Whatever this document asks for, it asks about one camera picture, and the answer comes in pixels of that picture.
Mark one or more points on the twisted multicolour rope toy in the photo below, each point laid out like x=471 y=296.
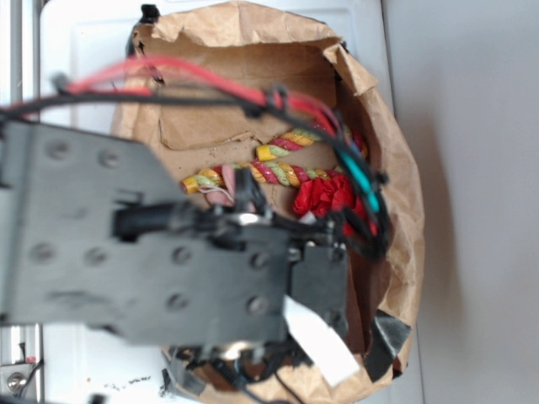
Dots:
x=268 y=166

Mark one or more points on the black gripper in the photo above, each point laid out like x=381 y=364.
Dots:
x=319 y=282

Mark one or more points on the pink plush bunny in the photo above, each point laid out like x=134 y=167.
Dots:
x=224 y=195

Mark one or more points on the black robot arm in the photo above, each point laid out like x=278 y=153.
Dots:
x=94 y=230

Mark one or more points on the white paper label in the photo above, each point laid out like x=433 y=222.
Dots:
x=324 y=347

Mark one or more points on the brown paper bag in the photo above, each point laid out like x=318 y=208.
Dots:
x=259 y=46

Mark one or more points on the red crumpled tissue paper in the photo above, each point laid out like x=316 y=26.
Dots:
x=333 y=203

